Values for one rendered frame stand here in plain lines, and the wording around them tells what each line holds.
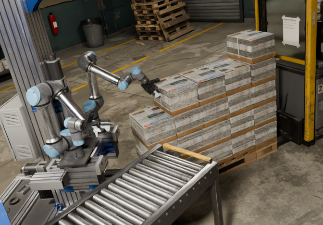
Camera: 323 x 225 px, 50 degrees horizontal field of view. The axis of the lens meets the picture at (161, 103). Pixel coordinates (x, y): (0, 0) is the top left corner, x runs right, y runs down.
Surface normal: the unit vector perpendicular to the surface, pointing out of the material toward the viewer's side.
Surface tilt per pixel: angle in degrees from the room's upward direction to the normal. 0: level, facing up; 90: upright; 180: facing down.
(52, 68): 90
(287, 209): 0
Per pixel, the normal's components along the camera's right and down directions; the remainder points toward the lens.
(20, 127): -0.12, 0.42
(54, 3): 0.74, 0.16
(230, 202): -0.15, -0.91
